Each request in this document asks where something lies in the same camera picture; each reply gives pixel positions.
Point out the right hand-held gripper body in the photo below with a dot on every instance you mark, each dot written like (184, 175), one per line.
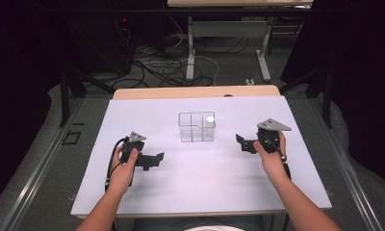
(269, 139)

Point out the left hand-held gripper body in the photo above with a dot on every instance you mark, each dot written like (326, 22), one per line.
(133, 154)

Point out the white cylinder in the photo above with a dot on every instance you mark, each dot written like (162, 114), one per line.
(210, 123)

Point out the clear acrylic divided organizer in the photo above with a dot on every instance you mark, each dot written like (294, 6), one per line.
(193, 128)

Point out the person's right hand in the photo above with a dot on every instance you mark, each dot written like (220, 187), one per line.
(274, 165)

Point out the person's left hand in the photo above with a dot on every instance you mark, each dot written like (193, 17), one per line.
(121, 178)

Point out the white table sheet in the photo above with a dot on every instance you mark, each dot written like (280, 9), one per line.
(197, 189)

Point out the white power plug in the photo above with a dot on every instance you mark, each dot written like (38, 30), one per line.
(250, 82)

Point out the black metal stand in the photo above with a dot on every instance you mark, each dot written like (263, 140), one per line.
(323, 93)
(67, 93)

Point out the person's grey clothing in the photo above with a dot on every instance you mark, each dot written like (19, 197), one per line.
(206, 224)

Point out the black computer tower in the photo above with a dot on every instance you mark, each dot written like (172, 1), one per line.
(121, 45)

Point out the white desk with metal legs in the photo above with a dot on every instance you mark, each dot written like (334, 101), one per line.
(229, 29)

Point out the dark curtain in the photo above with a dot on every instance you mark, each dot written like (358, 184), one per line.
(17, 80)
(367, 80)

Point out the metal floor rail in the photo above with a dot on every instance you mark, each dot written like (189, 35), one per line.
(351, 179)
(33, 179)

